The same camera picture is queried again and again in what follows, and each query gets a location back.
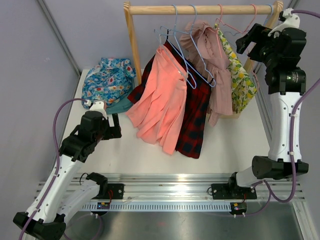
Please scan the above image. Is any wooden clothes rack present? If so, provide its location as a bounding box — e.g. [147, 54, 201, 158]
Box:
[123, 0, 284, 120]

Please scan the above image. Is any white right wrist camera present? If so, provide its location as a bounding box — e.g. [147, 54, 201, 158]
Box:
[267, 8, 300, 38]

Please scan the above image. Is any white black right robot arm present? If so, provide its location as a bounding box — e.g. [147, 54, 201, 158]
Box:
[226, 23, 309, 198]

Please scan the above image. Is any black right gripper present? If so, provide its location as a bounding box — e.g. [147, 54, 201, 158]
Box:
[236, 23, 281, 69]

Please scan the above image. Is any light blue wire hanger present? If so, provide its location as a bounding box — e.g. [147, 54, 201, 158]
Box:
[222, 4, 275, 50]

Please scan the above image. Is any red black plaid skirt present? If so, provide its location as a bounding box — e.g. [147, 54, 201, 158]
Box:
[127, 41, 213, 160]

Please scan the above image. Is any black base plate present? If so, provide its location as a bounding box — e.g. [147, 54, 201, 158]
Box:
[211, 183, 257, 200]
[93, 183, 125, 200]

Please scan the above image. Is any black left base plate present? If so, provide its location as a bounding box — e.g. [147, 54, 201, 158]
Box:
[93, 183, 125, 200]

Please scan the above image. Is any aluminium mounting rail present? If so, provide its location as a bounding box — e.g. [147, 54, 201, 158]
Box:
[62, 173, 305, 202]

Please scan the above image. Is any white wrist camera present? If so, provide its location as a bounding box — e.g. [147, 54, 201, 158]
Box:
[267, 8, 300, 38]
[84, 100, 108, 120]

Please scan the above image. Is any salmon pink skirt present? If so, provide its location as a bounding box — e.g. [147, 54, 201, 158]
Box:
[126, 46, 187, 155]

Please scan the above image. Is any white slotted cable duct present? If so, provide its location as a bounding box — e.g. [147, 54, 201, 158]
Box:
[80, 201, 231, 212]

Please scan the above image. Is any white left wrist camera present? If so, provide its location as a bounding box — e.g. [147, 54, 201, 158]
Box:
[84, 100, 108, 120]

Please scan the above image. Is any blue floral skirt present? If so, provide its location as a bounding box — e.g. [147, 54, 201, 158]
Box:
[81, 58, 136, 107]

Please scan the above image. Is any teal plastic bin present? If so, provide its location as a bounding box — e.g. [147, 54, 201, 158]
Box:
[105, 97, 133, 115]

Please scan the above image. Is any lemon print skirt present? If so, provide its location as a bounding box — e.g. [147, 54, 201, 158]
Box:
[214, 24, 258, 114]

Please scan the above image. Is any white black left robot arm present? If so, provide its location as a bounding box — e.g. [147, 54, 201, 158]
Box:
[13, 111, 124, 240]

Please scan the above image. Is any dusty pink ruffled garment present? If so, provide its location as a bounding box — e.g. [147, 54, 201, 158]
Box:
[179, 20, 233, 127]

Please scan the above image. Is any pink wire hanger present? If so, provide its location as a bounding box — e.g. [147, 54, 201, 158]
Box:
[214, 4, 258, 93]

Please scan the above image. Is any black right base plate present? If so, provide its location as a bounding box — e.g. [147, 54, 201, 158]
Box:
[211, 183, 257, 200]

